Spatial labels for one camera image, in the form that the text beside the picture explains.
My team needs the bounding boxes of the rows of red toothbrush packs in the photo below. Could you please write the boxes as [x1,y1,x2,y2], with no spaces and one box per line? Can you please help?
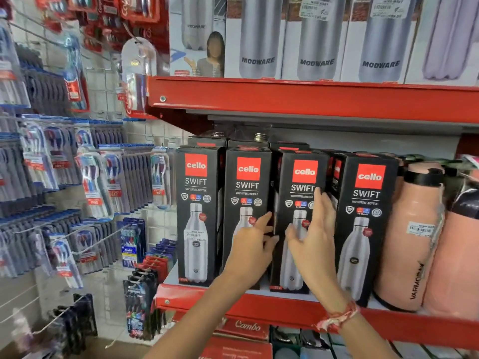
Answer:
[33,0,170,53]

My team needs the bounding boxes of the white steel bottle box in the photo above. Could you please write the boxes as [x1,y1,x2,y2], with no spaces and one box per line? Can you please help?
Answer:
[340,0,424,84]
[169,0,227,78]
[224,0,289,80]
[281,0,353,82]

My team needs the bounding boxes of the red white thread wristband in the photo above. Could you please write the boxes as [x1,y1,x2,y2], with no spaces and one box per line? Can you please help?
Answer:
[313,300,361,334]

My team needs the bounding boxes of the person's left hand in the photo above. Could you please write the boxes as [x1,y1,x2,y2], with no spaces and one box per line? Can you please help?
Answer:
[223,212,279,285]

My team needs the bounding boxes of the hanging black toothbrush packs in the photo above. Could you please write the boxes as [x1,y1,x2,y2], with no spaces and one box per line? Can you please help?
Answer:
[123,268,159,341]
[47,294,99,356]

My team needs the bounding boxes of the white wire grid panel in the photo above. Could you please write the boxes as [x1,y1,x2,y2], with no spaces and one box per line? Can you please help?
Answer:
[9,0,189,344]

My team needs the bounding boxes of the red gift box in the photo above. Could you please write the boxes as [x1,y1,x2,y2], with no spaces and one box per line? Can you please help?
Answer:
[199,336,274,359]
[216,317,271,341]

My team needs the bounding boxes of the clear blister toothbrush pack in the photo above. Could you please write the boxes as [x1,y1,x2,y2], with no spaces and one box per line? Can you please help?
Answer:
[120,37,158,119]

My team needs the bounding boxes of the person's left forearm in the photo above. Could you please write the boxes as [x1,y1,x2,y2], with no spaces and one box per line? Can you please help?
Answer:
[143,273,262,359]

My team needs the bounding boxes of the blue multicolour toothbrush pack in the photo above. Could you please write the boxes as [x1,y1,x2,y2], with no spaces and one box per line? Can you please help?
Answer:
[117,218,147,269]

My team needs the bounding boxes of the row of black bottle boxes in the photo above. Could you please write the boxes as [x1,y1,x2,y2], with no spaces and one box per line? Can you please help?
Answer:
[175,134,400,308]

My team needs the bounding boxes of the white lilac bottle box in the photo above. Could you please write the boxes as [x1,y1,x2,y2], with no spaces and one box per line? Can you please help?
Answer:
[405,0,479,87]

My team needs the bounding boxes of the person's right hand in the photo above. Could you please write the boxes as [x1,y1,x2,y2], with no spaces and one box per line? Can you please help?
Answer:
[285,187,351,313]

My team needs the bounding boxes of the rows of blue toothbrush packs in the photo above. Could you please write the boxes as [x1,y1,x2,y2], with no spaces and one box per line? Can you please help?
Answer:
[0,11,173,290]

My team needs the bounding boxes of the green lidded flask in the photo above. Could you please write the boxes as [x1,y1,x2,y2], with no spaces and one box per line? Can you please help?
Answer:
[397,153,426,172]

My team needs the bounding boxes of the red metal shelf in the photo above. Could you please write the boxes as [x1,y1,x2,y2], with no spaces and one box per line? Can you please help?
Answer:
[147,75,479,126]
[154,283,479,351]

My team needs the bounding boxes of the stack of flat toothbrush packs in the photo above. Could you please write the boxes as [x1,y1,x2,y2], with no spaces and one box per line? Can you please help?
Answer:
[134,238,177,284]

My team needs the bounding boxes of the red blue toothbrush pack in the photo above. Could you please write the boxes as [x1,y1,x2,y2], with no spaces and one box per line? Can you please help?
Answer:
[62,34,91,113]

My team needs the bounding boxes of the black bottle carton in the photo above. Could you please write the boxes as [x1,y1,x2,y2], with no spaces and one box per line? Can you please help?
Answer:
[270,150,330,294]

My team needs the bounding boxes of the person's right forearm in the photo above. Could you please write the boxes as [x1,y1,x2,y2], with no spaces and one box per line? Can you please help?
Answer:
[318,312,399,359]

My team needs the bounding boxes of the pink insulated flask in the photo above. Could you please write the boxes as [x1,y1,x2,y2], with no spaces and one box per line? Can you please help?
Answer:
[423,186,479,321]
[373,162,447,313]

